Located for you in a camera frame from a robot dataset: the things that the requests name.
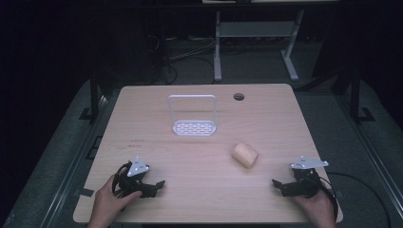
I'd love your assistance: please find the bundle of floor cables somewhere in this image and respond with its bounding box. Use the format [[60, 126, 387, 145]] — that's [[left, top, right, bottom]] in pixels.
[[145, 33, 217, 86]]

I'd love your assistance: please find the black cable on floor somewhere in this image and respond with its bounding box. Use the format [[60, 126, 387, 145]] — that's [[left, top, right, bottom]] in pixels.
[[325, 171, 393, 228]]

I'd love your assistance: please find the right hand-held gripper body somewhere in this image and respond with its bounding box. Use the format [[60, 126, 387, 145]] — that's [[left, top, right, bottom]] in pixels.
[[289, 155, 330, 200]]

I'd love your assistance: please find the bread roll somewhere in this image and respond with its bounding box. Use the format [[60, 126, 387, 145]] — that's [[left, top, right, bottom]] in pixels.
[[230, 142, 259, 170]]

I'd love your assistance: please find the white basket with tall handle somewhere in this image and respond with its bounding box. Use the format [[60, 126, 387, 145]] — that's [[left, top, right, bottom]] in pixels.
[[166, 93, 219, 138]]

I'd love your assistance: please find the black metal post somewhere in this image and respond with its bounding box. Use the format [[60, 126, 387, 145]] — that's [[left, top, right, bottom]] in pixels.
[[89, 67, 100, 125]]

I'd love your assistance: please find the person's left hand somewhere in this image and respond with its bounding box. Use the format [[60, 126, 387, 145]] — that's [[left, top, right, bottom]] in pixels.
[[86, 174, 144, 228]]

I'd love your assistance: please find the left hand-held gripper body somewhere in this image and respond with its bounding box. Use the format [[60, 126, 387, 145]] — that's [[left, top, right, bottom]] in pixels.
[[117, 155, 152, 200]]

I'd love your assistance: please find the person's right hand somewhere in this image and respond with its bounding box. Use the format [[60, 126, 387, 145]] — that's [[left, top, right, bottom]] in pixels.
[[292, 189, 338, 228]]

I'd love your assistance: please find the grey metal desk frame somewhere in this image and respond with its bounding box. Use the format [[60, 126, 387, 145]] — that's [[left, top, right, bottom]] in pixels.
[[213, 9, 306, 84]]

